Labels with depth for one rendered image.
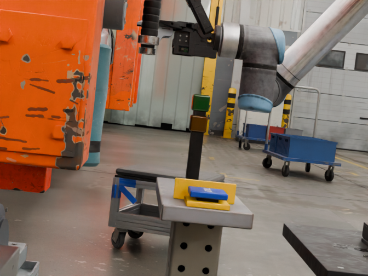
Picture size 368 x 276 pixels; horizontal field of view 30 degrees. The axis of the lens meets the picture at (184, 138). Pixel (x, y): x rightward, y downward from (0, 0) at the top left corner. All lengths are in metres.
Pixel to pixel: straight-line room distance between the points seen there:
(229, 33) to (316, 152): 5.34
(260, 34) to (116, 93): 3.51
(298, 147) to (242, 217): 5.74
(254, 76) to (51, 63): 0.84
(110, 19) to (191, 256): 0.56
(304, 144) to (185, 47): 5.30
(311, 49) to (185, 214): 0.77
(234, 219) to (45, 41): 0.49
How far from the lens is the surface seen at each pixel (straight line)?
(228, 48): 1.75
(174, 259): 1.41
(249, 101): 1.76
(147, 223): 2.81
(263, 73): 1.76
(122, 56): 5.22
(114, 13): 1.56
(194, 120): 1.63
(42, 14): 1.02
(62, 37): 1.00
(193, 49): 1.75
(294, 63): 1.88
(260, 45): 1.76
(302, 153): 7.00
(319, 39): 1.88
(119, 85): 5.21
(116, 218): 2.85
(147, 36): 1.42
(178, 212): 1.25
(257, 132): 10.75
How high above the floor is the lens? 0.64
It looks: 3 degrees down
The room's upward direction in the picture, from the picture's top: 6 degrees clockwise
